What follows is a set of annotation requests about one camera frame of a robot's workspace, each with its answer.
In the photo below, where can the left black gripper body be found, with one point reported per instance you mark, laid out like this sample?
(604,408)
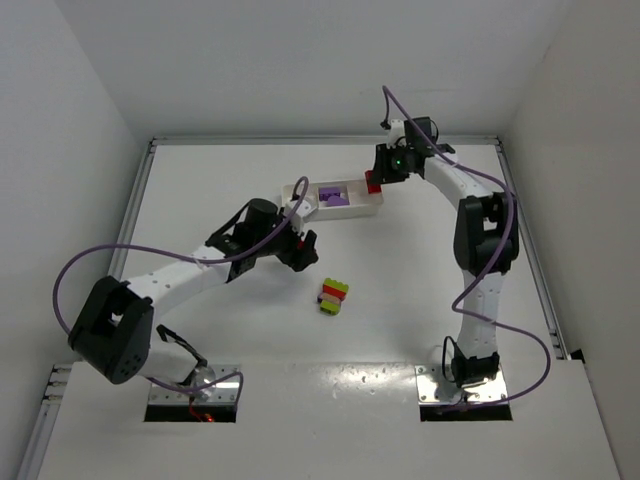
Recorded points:
(296,249)

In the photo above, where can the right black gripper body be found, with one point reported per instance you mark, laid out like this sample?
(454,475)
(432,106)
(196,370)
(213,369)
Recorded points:
(382,166)

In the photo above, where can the red lego brick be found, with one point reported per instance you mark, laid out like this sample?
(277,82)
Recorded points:
(372,188)

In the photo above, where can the green red purple lego stack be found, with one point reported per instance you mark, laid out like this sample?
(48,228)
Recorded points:
(331,296)

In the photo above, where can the purple lego piece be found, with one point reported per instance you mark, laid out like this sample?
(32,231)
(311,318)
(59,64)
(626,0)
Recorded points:
(333,196)

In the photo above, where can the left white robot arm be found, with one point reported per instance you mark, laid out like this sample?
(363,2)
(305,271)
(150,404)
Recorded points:
(119,330)

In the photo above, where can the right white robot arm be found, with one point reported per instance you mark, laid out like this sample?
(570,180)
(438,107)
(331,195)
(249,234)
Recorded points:
(485,241)

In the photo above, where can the white three-compartment tray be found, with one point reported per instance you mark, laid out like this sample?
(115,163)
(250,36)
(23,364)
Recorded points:
(361,203)

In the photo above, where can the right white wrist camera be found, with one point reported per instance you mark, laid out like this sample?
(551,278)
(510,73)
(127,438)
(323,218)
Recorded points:
(396,134)

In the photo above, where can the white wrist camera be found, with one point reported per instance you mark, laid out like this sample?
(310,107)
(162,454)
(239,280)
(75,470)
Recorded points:
(396,134)
(299,215)

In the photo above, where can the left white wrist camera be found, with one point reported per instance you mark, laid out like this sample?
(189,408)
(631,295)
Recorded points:
(299,215)

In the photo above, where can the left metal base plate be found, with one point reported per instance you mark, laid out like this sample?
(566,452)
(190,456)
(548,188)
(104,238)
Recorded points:
(212,386)

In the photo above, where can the metal base plate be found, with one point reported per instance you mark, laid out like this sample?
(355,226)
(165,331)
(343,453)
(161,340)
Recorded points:
(212,386)
(434,390)

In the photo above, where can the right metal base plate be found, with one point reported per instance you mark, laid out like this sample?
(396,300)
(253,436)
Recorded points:
(434,390)

